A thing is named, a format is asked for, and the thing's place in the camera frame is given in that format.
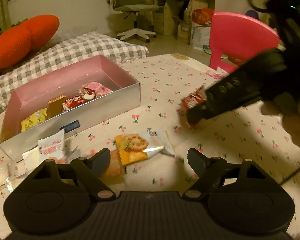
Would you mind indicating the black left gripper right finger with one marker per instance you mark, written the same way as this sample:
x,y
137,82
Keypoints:
x,y
209,172

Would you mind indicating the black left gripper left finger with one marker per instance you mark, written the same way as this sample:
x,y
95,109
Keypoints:
x,y
88,171

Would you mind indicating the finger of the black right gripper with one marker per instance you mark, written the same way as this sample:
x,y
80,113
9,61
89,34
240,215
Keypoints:
x,y
238,89

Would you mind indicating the jam biscuit packet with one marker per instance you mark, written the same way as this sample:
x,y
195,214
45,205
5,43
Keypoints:
x,y
52,147

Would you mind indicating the orange cracker packet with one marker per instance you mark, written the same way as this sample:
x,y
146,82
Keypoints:
x,y
137,147

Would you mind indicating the white cream wafer packet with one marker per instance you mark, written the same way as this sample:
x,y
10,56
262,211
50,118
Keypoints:
x,y
31,159

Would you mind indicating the small red candy packet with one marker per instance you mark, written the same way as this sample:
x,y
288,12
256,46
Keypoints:
x,y
191,104

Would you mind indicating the gold foil snack bar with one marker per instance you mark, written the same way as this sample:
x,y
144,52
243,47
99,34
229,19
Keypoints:
x,y
55,106

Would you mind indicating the yellow snack packet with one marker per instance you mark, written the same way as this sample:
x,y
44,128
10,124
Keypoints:
x,y
34,119

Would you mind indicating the red white snack packet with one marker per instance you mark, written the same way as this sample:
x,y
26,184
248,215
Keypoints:
x,y
84,96

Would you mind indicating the pink peach oolong snack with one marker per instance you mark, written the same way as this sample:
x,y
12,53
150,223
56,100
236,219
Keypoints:
x,y
99,89

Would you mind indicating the clear white cake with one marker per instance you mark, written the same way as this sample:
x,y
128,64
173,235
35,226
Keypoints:
x,y
9,177

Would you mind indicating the person right hand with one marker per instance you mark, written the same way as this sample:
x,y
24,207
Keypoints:
x,y
290,121

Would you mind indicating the pink plastic chair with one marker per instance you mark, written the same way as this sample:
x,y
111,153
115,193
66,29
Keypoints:
x,y
238,36

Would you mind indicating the cherry print tablecloth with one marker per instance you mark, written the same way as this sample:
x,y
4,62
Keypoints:
x,y
241,134

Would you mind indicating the red white shopping bag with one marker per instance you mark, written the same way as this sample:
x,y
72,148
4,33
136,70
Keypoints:
x,y
201,28

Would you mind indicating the pink silver cardboard box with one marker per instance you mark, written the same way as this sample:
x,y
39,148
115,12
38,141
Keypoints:
x,y
68,80

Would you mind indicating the grey checkered quilt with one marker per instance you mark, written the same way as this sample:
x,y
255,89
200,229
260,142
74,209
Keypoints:
x,y
64,53

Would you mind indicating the red tomato plush cushion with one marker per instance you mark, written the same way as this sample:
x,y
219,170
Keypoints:
x,y
30,35

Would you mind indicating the white office chair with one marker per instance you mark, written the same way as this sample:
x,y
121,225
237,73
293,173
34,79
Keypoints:
x,y
133,7

